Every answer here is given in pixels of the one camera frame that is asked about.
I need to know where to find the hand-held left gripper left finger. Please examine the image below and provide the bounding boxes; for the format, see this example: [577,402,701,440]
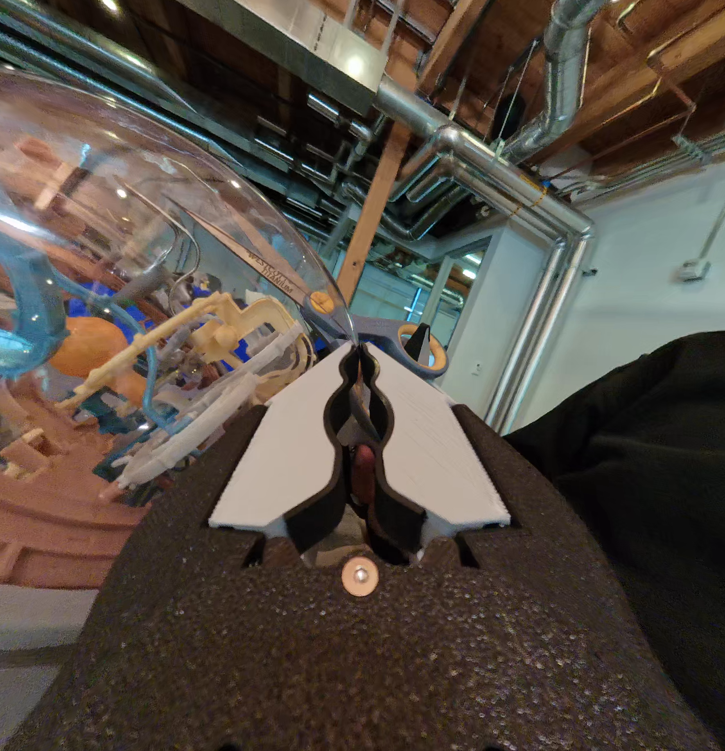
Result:
[209,342,363,539]

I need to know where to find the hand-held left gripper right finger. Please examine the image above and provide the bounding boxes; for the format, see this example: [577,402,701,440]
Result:
[361,342,513,539]

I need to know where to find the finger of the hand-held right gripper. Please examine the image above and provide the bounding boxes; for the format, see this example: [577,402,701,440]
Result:
[405,322,432,365]

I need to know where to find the grey yellow scissors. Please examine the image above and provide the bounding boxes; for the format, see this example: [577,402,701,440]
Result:
[163,194,451,453]

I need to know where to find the clear plastic maze ball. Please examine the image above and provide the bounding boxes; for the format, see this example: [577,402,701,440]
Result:
[0,63,359,590]

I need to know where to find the silver insulated pipe run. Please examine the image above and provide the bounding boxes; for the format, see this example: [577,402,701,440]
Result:
[339,76,595,435]

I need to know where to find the long silver pipe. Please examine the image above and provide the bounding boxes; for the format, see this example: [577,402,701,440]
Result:
[0,0,246,171]

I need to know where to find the wooden support post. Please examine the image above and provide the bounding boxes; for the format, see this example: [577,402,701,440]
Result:
[336,120,413,305]

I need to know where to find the round spiral ventilation duct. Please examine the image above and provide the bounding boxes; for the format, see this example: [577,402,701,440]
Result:
[503,0,610,165]

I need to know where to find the rectangular silver air duct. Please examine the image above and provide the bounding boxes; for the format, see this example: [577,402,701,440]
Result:
[178,0,398,112]

